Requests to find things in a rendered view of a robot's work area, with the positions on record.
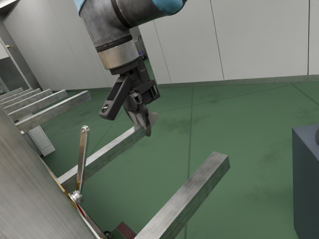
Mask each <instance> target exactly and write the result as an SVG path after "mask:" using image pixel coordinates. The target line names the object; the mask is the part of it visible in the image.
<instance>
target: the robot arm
mask: <svg viewBox="0 0 319 239"><path fill-rule="evenodd" d="M186 1H187V0H74V2H75V5H76V7H77V10H78V14H79V16H80V17H81V19H82V21H83V23H84V25H85V27H86V30H87V32H88V34H89V36H90V38H91V40H92V42H93V45H94V47H95V49H96V51H97V53H98V55H99V57H100V59H101V62H102V64H103V66H104V68H105V69H106V70H110V72H111V74H112V75H117V74H119V75H120V77H118V79H117V81H116V83H115V84H114V86H113V88H112V90H111V92H110V93H109V95H108V97H107V99H106V101H105V103H104V104H103V106H102V108H101V110H100V112H99V116H100V117H102V118H103V119H106V120H115V118H116V116H117V114H118V112H119V110H120V108H121V106H122V105H123V107H124V109H125V111H126V113H127V115H128V116H129V118H130V119H131V120H132V122H133V123H134V124H135V125H137V124H138V125H142V126H143V127H144V129H145V131H146V134H147V135H146V136H148V137H150V136H151V127H152V126H153V125H154V124H155V122H156V121H157V120H158V118H159V115H158V113H157V112H153V113H151V111H150V109H149V108H148V107H146V105H147V104H150V103H151V102H153V101H154V100H156V99H158V98H159V97H160V93H159V90H158V88H157V85H156V82H155V79H150V77H149V74H148V71H147V69H146V66H145V63H144V60H143V58H139V59H137V58H138V57H139V54H138V51H137V49H136V46H135V43H134V41H133V38H132V36H131V32H130V30H129V29H131V28H133V27H136V26H139V25H141V24H144V23H147V22H149V21H152V20H155V19H157V18H161V17H165V16H172V15H174V14H176V13H178V12H179V11H181V9H182V8H183V7H184V5H185V3H186ZM154 85H155V87H156V90H157V93H158V94H156V92H155V89H154Z"/></svg>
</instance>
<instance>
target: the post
mask: <svg viewBox="0 0 319 239"><path fill-rule="evenodd" d="M0 233H1V234H2V235H3V236H4V237H5V238H6V239H97V238H96V236H95V235H94V234H93V233H92V231H91V230H90V228H89V227H88V226H87V224H86V223H85V221H84V220H83V218H82V217H81V216H80V214H79V213H78V211H77V210H76V209H75V207H74V206H73V204H72V203H71V202H70V200H69V199H68V197H67V196H66V195H65V193H64V192H63V190H62V189H61V188H60V186H59V185H58V183H57V182H56V181H55V179H54V178H53V176H52V175H51V173H50V172H49V171H48V170H47V168H46V167H45V165H44V164H43V163H42V161H41V160H40V158H39V157H38V156H37V154H36V153H35V151H34V150H33V148H32V147H31V146H30V144H29V143H28V142H27V140H26V139H25V138H24V136H23V135H22V133H21V132H20V130H19V129H18V128H17V126H16V125H15V123H14V122H13V121H12V119H11V118H10V116H9V115H8V114H7V112H6V111H5V110H4V108H3V107H2V105H1V104H0Z"/></svg>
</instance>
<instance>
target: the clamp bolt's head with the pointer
mask: <svg viewBox="0 0 319 239"><path fill-rule="evenodd" d="M71 196H72V197H71ZM71 196H70V195H69V197H70V198H71V199H72V201H73V202H74V203H75V205H76V206H77V207H78V209H79V211H80V212H81V214H82V215H83V217H84V218H85V215H84V213H83V212H82V210H81V208H80V207H79V205H78V203H79V202H78V200H77V199H76V198H75V196H74V195H71Z"/></svg>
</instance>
